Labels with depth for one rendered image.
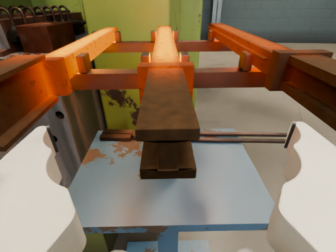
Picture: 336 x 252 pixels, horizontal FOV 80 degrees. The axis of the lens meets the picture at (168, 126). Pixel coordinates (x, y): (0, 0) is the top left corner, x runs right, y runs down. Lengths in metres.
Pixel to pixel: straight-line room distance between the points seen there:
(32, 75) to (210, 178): 0.36
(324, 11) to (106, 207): 7.05
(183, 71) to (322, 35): 7.16
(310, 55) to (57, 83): 0.23
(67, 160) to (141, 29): 0.47
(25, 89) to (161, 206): 0.29
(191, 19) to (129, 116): 0.57
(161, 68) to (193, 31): 0.93
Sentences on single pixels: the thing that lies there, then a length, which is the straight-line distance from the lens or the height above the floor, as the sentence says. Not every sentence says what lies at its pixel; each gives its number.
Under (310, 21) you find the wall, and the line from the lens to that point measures 7.09.
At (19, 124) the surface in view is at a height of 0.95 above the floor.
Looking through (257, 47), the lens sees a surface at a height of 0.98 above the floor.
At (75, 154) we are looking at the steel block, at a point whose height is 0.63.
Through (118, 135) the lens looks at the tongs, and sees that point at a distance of 0.57.
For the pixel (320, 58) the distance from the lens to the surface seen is 0.21.
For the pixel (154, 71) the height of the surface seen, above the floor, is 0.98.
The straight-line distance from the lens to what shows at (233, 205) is 0.42.
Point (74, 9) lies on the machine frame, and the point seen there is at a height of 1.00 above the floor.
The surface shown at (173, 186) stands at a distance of 0.43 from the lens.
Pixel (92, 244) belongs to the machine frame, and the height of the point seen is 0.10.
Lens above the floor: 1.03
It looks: 32 degrees down
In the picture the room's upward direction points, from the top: 1 degrees counter-clockwise
